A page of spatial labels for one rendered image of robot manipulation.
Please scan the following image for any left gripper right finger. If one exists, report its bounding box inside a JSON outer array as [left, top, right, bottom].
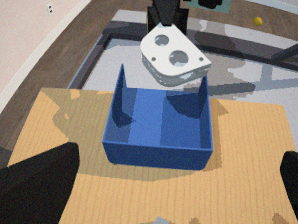
[[280, 151, 298, 221]]

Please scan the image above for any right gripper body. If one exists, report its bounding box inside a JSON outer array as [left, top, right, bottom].
[[148, 0, 187, 36]]

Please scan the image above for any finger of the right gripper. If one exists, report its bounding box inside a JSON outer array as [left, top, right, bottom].
[[147, 6, 189, 28], [152, 0, 179, 27]]

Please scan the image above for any blue open tray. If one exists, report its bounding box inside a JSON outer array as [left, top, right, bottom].
[[102, 64, 213, 171]]

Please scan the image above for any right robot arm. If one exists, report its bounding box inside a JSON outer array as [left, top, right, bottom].
[[183, 0, 223, 9]]

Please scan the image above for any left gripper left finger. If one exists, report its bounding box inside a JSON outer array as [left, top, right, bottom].
[[0, 142, 80, 224]]

